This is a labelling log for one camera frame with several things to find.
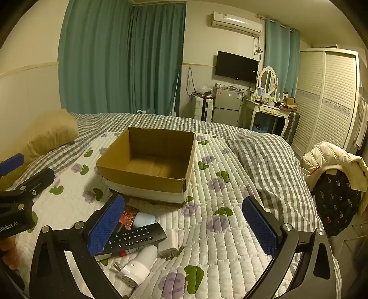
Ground cream padded jacket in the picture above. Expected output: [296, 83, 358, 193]
[300, 141, 368, 199]

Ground black remote control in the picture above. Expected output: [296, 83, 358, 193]
[95, 222, 168, 256]

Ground narrow green curtain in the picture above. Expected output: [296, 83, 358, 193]
[264, 20, 300, 97]

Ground dark patterned garment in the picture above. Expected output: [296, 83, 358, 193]
[310, 170, 363, 238]

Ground black wall television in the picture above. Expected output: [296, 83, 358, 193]
[216, 51, 259, 84]

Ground white quilted floral mat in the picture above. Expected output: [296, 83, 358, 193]
[14, 132, 342, 299]

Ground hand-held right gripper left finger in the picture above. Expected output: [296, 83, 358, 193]
[29, 194, 127, 299]

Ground wide green curtain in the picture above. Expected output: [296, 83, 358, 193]
[59, 0, 133, 114]

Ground white dressing table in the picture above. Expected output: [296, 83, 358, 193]
[244, 96, 296, 138]

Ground white cylindrical bottle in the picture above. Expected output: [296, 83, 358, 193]
[113, 244, 158, 288]

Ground tan pillow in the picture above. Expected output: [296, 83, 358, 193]
[0, 109, 79, 190]

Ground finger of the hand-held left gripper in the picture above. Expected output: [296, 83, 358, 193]
[0, 167, 56, 205]
[0, 153, 25, 177]

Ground white pole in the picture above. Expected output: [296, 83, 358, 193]
[172, 65, 181, 117]

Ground white air conditioner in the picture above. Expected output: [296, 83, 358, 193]
[212, 11, 263, 36]

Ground pale earbud case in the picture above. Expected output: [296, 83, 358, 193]
[133, 212, 156, 228]

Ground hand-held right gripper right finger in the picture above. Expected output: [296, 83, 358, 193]
[242, 196, 341, 299]

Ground white oval mirror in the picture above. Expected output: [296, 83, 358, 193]
[257, 66, 280, 97]

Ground cardboard box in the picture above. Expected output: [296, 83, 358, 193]
[95, 126, 196, 205]

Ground white louvred wardrobe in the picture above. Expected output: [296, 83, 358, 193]
[292, 47, 361, 154]

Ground white ribbed suitcase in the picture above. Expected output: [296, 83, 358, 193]
[193, 96, 215, 121]

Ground dark wall cables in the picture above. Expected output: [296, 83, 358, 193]
[187, 67, 202, 100]

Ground person's left hand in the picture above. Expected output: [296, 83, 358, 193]
[0, 237, 20, 271]

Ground red patterned packet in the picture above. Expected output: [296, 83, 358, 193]
[118, 208, 138, 225]

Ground white charger adapter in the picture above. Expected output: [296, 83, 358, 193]
[158, 228, 180, 259]

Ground hanging white towels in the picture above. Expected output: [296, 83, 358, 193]
[355, 89, 368, 148]

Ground silver small fridge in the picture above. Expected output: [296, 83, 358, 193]
[212, 86, 248, 127]

